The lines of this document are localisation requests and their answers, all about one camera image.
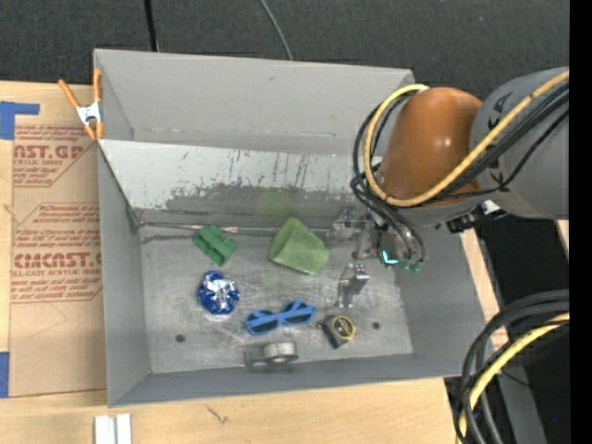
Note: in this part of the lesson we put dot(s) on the green plastic toy block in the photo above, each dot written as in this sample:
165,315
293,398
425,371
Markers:
215,244

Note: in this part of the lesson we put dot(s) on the light green cup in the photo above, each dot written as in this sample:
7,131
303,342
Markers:
298,248

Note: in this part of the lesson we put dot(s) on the blue and silver crumpled ball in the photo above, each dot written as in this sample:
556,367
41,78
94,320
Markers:
218,293

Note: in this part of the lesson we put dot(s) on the grey metal bin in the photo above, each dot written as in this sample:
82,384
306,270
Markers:
259,109

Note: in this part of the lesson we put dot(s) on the black and yellow tape measure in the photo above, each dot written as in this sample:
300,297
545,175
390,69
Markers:
341,329

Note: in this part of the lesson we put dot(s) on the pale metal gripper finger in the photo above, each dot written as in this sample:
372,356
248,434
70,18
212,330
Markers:
351,222
351,285

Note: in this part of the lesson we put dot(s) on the grey metal caster wheel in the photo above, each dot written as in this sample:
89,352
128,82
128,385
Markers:
275,354

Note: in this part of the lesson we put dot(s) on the blue sunglasses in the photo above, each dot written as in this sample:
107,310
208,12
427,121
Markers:
261,321

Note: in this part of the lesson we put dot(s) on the brown cardboard board, red print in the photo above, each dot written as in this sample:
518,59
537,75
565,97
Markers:
51,248

